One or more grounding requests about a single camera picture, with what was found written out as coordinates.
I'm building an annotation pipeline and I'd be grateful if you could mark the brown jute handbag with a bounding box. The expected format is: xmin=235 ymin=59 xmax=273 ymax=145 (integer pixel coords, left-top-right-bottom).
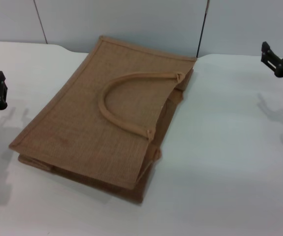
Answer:
xmin=8 ymin=35 xmax=198 ymax=205

